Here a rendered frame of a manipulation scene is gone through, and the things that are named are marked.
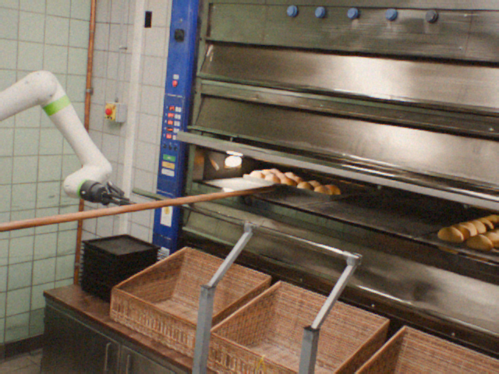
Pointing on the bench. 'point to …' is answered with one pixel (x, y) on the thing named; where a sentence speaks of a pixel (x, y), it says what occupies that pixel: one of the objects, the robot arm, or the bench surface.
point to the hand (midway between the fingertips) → (128, 202)
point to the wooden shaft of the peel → (128, 209)
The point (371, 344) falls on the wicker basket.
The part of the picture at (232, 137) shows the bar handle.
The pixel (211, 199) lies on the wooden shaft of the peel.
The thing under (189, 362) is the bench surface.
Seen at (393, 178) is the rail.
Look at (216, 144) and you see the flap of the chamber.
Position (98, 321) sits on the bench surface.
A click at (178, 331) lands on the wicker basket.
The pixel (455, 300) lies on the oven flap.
